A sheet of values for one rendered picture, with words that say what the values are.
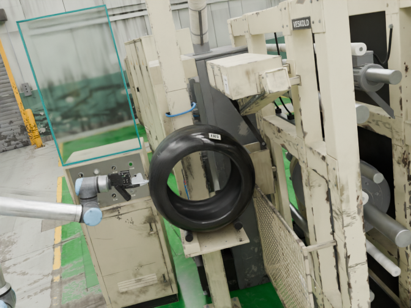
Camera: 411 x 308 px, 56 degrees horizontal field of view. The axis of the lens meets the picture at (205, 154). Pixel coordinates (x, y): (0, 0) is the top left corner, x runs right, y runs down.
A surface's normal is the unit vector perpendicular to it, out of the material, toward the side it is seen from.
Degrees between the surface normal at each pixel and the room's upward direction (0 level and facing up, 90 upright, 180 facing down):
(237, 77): 90
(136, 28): 90
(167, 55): 90
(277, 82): 72
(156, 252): 90
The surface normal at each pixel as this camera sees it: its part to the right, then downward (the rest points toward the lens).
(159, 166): -0.55, -0.12
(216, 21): 0.34, 0.22
